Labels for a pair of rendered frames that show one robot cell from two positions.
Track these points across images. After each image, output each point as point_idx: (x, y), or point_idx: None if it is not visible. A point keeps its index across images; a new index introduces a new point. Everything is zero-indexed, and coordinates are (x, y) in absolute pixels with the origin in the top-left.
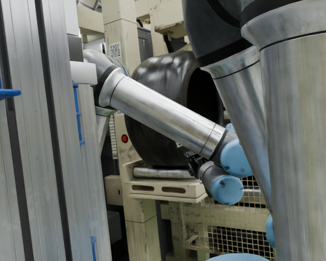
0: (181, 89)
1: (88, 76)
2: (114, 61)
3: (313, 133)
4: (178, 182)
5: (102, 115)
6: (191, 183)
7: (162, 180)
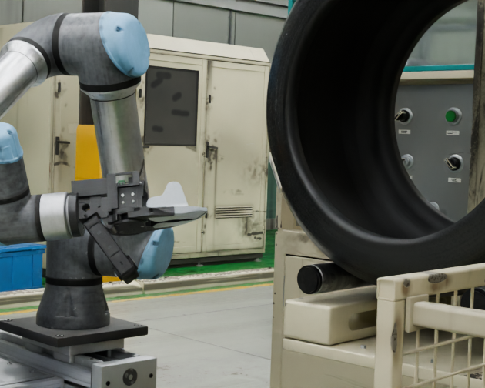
0: (282, 47)
1: None
2: (68, 25)
3: None
4: (335, 296)
5: (91, 98)
6: (306, 299)
7: (375, 292)
